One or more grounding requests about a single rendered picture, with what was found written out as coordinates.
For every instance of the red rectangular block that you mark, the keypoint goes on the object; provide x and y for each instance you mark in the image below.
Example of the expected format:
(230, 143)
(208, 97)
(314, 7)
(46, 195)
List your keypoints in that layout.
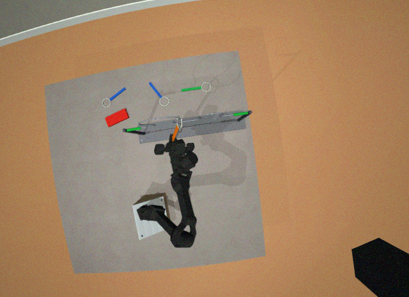
(116, 117)

